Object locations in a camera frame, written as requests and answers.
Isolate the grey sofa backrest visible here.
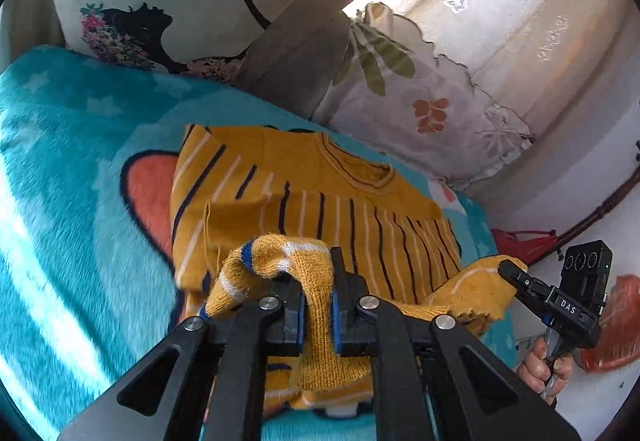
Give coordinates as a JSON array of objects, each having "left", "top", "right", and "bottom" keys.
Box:
[{"left": 234, "top": 11, "right": 354, "bottom": 120}]

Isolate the white floral leaf cushion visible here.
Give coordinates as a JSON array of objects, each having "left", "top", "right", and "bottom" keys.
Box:
[{"left": 312, "top": 2, "right": 536, "bottom": 193}]

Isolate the person's right hand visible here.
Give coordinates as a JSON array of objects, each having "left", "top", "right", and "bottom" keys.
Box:
[{"left": 517, "top": 336, "right": 574, "bottom": 398}]

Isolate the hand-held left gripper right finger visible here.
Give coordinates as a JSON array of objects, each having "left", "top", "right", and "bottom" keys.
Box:
[{"left": 329, "top": 246, "right": 582, "bottom": 441}]

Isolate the yellow striped knit sweater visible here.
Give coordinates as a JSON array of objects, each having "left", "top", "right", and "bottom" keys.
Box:
[{"left": 170, "top": 124, "right": 529, "bottom": 415}]

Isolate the dark wooden rod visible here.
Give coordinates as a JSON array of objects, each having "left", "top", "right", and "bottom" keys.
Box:
[{"left": 525, "top": 168, "right": 640, "bottom": 268}]

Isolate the teal printed fleece blanket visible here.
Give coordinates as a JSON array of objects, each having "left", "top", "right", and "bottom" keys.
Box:
[{"left": 0, "top": 45, "right": 519, "bottom": 441}]

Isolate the orange red printed object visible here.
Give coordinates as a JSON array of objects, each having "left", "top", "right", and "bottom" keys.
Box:
[{"left": 574, "top": 274, "right": 640, "bottom": 375}]

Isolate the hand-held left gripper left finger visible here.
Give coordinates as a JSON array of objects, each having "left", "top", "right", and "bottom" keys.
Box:
[{"left": 57, "top": 279, "right": 307, "bottom": 441}]

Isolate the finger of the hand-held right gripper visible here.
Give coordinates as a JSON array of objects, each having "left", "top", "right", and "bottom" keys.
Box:
[{"left": 497, "top": 259, "right": 555, "bottom": 320}]

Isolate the red cloth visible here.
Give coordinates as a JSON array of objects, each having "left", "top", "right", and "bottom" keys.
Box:
[{"left": 491, "top": 227, "right": 559, "bottom": 268}]

